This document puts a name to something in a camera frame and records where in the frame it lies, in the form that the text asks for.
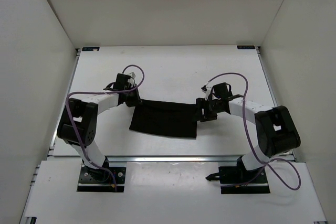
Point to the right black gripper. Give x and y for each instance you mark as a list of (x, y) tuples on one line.
[(201, 104)]

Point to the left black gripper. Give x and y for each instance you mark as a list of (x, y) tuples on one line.
[(136, 100)]

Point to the black skirt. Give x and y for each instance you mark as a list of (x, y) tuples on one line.
[(167, 119)]

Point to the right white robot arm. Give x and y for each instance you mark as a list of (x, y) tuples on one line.
[(275, 129)]

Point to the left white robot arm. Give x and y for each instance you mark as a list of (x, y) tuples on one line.
[(78, 123)]

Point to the left blue label sticker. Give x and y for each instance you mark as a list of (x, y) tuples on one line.
[(90, 49)]

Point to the blue label sticker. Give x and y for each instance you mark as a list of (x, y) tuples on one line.
[(90, 49), (245, 47)]

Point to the right blue label sticker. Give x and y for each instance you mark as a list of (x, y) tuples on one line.
[(245, 47)]

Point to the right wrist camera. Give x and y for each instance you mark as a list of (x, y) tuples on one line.
[(208, 92)]

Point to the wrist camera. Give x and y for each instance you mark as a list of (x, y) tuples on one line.
[(208, 92), (132, 75)]

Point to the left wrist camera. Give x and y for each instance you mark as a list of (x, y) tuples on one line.
[(132, 75)]

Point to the aluminium rail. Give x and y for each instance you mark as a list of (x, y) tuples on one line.
[(174, 159)]

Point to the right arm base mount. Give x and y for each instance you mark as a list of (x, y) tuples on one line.
[(236, 180)]

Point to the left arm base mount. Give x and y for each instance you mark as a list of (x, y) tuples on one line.
[(99, 181)]

